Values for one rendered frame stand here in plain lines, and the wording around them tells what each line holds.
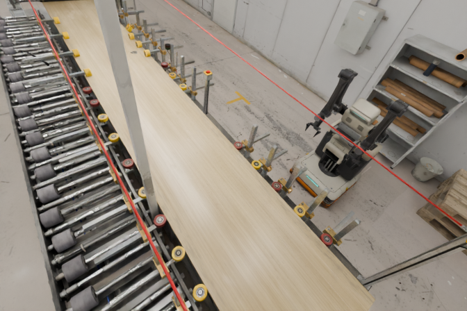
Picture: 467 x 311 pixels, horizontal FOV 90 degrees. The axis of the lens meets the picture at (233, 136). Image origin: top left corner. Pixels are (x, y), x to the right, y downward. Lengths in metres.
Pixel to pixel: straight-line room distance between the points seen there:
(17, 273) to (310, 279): 2.37
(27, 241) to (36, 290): 0.47
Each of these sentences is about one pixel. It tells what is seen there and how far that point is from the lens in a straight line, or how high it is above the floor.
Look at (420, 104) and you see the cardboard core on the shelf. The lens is 3.72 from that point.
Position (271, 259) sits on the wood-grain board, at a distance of 1.68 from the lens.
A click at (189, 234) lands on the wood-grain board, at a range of 1.66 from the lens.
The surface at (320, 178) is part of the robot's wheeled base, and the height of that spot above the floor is 0.28.
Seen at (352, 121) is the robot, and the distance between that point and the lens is 2.40.
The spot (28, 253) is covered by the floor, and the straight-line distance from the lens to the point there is 2.96.
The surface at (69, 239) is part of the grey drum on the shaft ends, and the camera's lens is 1.88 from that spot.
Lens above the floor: 2.46
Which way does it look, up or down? 46 degrees down
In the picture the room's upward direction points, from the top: 12 degrees clockwise
